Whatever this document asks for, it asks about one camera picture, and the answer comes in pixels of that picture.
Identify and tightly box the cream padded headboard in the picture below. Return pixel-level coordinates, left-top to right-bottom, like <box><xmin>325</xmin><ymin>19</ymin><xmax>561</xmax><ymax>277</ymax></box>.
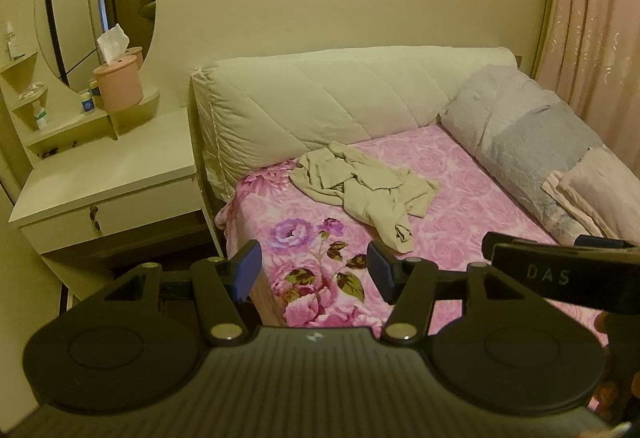
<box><xmin>191</xmin><ymin>47</ymin><xmax>518</xmax><ymax>201</ymax></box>

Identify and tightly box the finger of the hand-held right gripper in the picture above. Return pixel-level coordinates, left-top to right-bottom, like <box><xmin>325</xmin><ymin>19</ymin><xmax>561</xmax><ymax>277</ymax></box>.
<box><xmin>482</xmin><ymin>232</ymin><xmax>576</xmax><ymax>258</ymax></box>
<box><xmin>575</xmin><ymin>233</ymin><xmax>640</xmax><ymax>250</ymax></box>

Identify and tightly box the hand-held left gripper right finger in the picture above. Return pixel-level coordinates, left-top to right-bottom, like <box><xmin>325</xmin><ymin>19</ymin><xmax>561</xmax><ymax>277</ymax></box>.
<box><xmin>366</xmin><ymin>241</ymin><xmax>566</xmax><ymax>345</ymax></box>

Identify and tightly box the pink grey patchwork quilt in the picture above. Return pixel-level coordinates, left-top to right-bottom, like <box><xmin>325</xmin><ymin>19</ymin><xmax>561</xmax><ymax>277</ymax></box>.
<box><xmin>440</xmin><ymin>66</ymin><xmax>640</xmax><ymax>249</ymax></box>

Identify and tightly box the pink floral bed sheet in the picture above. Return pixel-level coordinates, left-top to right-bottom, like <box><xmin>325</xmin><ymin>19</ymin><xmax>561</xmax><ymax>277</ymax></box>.
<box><xmin>215</xmin><ymin>122</ymin><xmax>616</xmax><ymax>411</ymax></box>

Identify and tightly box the pink round tissue box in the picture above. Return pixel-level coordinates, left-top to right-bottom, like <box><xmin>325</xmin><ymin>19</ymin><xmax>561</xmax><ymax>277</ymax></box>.
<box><xmin>93</xmin><ymin>23</ymin><xmax>145</xmax><ymax>113</ymax></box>

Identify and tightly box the cream long-sleeved shirt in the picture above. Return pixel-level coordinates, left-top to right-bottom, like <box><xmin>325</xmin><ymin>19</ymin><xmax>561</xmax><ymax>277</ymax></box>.
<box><xmin>289</xmin><ymin>141</ymin><xmax>441</xmax><ymax>253</ymax></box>

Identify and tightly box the pink patterned curtain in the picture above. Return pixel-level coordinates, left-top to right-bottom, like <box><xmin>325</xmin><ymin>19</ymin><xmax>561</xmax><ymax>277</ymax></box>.
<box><xmin>532</xmin><ymin>0</ymin><xmax>640</xmax><ymax>159</ymax></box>

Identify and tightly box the person's right hand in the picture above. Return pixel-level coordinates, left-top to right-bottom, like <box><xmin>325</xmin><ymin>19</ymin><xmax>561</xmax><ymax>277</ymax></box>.
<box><xmin>592</xmin><ymin>378</ymin><xmax>634</xmax><ymax>436</ymax></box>

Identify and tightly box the cream dressing table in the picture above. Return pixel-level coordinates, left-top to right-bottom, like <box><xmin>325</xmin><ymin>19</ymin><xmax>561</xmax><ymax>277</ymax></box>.
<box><xmin>0</xmin><ymin>49</ymin><xmax>226</xmax><ymax>284</ymax></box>

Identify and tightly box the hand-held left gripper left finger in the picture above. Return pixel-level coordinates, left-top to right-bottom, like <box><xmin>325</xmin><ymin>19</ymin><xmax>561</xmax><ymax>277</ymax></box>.
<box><xmin>70</xmin><ymin>239</ymin><xmax>263</xmax><ymax>345</ymax></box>

